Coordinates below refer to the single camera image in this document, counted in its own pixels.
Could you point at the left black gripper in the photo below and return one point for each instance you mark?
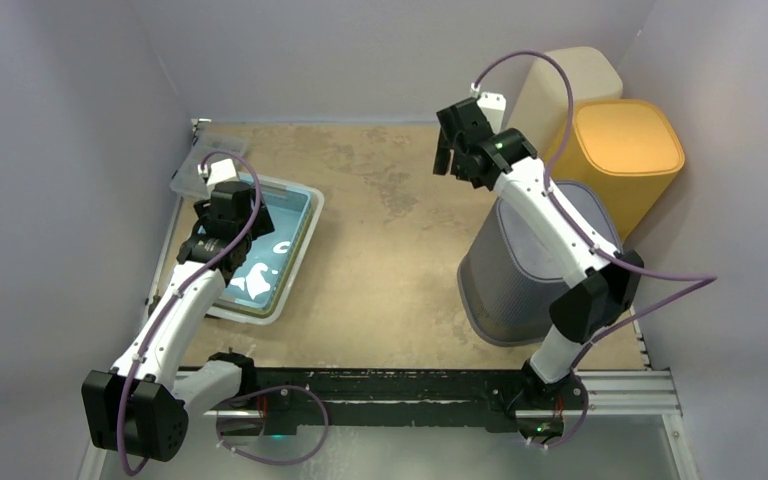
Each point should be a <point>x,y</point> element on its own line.
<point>262,227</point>

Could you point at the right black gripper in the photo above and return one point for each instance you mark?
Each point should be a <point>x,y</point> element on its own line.
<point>455,140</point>

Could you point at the beige plastic bin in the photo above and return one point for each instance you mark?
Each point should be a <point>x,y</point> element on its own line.
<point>541,107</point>

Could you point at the white plastic tray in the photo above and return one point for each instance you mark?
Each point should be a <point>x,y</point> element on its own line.
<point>291,278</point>

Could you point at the grey mesh basket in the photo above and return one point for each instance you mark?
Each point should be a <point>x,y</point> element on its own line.
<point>544,266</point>

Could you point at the yellow mesh basket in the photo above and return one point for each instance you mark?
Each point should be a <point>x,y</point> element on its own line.
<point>627,152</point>

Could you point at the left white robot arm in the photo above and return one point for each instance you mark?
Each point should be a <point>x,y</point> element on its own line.
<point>138,408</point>

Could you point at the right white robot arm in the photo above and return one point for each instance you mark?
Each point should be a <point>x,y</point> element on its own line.
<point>511,155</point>

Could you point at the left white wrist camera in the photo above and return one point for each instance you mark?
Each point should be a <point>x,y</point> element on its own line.
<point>225,170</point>

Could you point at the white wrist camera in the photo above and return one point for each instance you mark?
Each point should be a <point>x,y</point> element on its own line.
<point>225,170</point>
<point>492,105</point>

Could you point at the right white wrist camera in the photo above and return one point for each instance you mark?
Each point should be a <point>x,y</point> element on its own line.
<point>492,105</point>

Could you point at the aluminium frame rail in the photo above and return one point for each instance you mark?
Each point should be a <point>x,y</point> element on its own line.
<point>606,393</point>

